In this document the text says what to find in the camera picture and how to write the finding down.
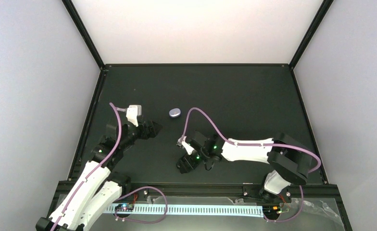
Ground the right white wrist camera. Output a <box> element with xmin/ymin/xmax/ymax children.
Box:
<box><xmin>177</xmin><ymin>136</ymin><xmax>195</xmax><ymax>155</ymax></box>

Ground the white slotted cable duct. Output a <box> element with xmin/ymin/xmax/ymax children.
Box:
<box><xmin>104</xmin><ymin>204</ymin><xmax>264</xmax><ymax>218</ymax></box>

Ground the lavender earbud charging case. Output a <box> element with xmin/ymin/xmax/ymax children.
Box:
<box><xmin>168</xmin><ymin>108</ymin><xmax>181</xmax><ymax>118</ymax></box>

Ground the left circuit board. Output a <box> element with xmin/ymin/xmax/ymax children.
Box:
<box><xmin>115</xmin><ymin>204</ymin><xmax>134</xmax><ymax>213</ymax></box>

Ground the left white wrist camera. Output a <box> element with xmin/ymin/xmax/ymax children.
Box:
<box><xmin>126</xmin><ymin>104</ymin><xmax>142</xmax><ymax>127</ymax></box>

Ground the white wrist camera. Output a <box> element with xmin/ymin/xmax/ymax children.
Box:
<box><xmin>177</xmin><ymin>136</ymin><xmax>195</xmax><ymax>155</ymax></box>
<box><xmin>126</xmin><ymin>104</ymin><xmax>142</xmax><ymax>127</ymax></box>

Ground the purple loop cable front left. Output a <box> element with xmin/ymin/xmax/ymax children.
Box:
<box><xmin>113</xmin><ymin>186</ymin><xmax>169</xmax><ymax>225</ymax></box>

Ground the black front aluminium rail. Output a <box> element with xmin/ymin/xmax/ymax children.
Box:
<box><xmin>131</xmin><ymin>182</ymin><xmax>340</xmax><ymax>198</ymax></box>

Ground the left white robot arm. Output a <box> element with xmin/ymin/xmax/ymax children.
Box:
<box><xmin>36</xmin><ymin>118</ymin><xmax>162</xmax><ymax>231</ymax></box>

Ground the right circuit board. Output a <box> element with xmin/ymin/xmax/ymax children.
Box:
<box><xmin>263</xmin><ymin>206</ymin><xmax>282</xmax><ymax>214</ymax></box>

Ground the circuit board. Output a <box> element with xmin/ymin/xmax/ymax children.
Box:
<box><xmin>263</xmin><ymin>206</ymin><xmax>282</xmax><ymax>214</ymax></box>
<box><xmin>115</xmin><ymin>204</ymin><xmax>134</xmax><ymax>213</ymax></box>

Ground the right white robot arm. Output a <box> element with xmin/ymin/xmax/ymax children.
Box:
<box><xmin>176</xmin><ymin>131</ymin><xmax>313</xmax><ymax>202</ymax></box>

